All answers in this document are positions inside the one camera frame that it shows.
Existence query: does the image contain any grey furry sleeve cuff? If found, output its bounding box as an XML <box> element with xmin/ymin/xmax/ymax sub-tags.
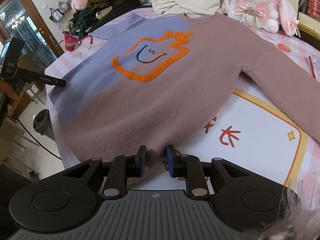
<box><xmin>240</xmin><ymin>172</ymin><xmax>320</xmax><ymax>240</ymax></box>

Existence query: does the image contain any thin red stick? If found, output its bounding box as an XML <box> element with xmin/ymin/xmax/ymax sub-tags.
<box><xmin>308</xmin><ymin>56</ymin><xmax>317</xmax><ymax>80</ymax></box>

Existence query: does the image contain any black trash bin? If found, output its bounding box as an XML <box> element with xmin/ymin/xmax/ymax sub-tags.
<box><xmin>33</xmin><ymin>109</ymin><xmax>56</xmax><ymax>142</ymax></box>

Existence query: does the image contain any pink plush toy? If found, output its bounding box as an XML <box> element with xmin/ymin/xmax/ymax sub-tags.
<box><xmin>71</xmin><ymin>0</ymin><xmax>90</xmax><ymax>13</ymax></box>

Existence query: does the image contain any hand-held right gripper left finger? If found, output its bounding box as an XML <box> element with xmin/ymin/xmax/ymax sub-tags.
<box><xmin>60</xmin><ymin>145</ymin><xmax>148</xmax><ymax>199</ymax></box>

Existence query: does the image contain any red small bag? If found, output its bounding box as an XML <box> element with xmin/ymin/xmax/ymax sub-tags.
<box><xmin>64</xmin><ymin>32</ymin><xmax>80</xmax><ymax>52</ymax></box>

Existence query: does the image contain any black cable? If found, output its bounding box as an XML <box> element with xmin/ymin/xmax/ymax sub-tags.
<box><xmin>15</xmin><ymin>119</ymin><xmax>62</xmax><ymax>160</ymax></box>

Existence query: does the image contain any wooden door with glass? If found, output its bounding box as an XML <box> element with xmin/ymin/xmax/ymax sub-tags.
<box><xmin>0</xmin><ymin>0</ymin><xmax>64</xmax><ymax>105</ymax></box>

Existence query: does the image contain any dark green cloth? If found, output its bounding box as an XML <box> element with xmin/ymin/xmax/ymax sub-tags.
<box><xmin>67</xmin><ymin>8</ymin><xmax>100</xmax><ymax>38</ymax></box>

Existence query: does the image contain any purple and mauve knit sweater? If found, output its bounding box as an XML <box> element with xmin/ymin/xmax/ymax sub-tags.
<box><xmin>47</xmin><ymin>11</ymin><xmax>320</xmax><ymax>175</ymax></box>

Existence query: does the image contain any person's left hand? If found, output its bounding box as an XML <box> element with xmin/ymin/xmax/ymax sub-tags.
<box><xmin>0</xmin><ymin>80</ymin><xmax>24</xmax><ymax>117</ymax></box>

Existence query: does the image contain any red boxed book set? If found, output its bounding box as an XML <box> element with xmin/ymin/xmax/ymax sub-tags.
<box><xmin>306</xmin><ymin>0</ymin><xmax>320</xmax><ymax>18</ymax></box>

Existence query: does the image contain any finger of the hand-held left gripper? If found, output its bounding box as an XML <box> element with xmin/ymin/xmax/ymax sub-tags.
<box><xmin>21</xmin><ymin>67</ymin><xmax>67</xmax><ymax>88</ymax></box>

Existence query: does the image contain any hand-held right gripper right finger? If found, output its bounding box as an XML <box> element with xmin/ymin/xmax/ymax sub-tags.
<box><xmin>165</xmin><ymin>145</ymin><xmax>253</xmax><ymax>200</ymax></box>

